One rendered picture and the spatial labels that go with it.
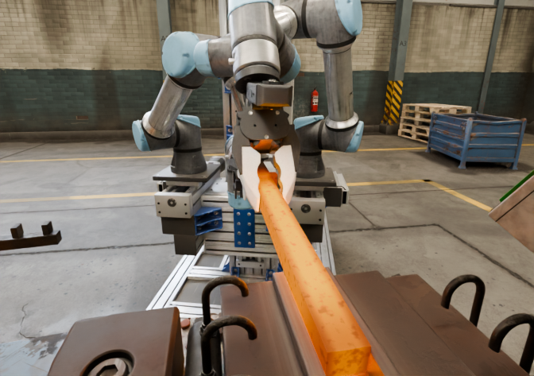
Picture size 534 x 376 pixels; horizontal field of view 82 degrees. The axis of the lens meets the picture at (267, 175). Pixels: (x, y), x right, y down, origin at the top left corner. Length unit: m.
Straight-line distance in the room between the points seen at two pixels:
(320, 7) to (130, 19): 6.82
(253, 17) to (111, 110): 7.24
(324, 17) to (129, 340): 0.86
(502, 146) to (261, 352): 5.30
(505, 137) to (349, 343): 5.29
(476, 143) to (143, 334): 5.15
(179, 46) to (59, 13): 7.20
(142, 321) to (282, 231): 0.15
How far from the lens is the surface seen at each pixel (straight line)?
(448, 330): 0.31
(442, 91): 9.19
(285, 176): 0.43
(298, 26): 0.97
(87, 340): 0.30
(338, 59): 1.00
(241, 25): 0.53
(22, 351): 0.85
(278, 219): 0.36
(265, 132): 0.44
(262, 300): 0.28
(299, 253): 0.30
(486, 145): 5.34
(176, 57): 0.90
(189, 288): 1.64
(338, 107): 1.07
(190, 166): 1.27
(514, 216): 0.61
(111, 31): 7.69
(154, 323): 0.29
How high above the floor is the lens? 1.17
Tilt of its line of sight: 17 degrees down
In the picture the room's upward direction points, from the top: straight up
